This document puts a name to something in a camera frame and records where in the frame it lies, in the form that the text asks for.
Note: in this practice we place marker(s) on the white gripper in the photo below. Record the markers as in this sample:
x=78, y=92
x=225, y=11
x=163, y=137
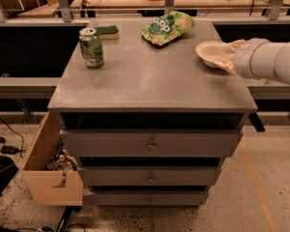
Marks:
x=245, y=59

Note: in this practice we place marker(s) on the white paper bowl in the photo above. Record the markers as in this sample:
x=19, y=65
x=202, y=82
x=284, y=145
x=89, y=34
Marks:
x=212, y=52

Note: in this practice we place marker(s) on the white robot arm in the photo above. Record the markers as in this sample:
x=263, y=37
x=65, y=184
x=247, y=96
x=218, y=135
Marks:
x=276, y=67

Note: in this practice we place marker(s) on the green soda can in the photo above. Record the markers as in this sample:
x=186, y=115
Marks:
x=91, y=47

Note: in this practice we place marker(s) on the clear sanitizer bottle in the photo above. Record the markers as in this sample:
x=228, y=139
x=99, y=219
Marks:
x=261, y=81

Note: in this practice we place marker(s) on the green chip bag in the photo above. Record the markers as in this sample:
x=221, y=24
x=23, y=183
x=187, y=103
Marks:
x=167, y=28

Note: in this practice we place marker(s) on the grey drawer cabinet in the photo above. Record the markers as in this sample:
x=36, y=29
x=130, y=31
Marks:
x=144, y=88

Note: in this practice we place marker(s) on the green yellow sponge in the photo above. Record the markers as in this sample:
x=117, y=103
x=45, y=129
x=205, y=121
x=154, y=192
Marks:
x=108, y=32

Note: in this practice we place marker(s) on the top grey drawer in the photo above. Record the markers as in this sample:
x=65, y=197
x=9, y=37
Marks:
x=146, y=144

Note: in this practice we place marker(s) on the grey drawer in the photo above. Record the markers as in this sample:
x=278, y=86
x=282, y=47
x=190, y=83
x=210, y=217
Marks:
x=148, y=199
x=149, y=175
x=146, y=144

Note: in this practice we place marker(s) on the middle grey drawer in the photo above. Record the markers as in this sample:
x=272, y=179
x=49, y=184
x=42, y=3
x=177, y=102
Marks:
x=149, y=175

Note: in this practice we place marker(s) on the bottom grey drawer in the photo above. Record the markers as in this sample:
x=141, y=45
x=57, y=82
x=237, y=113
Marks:
x=148, y=199

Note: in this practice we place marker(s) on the wooden box with clutter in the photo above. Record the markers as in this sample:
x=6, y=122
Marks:
x=50, y=184

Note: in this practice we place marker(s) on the black power adapter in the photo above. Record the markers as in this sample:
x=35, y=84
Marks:
x=9, y=150

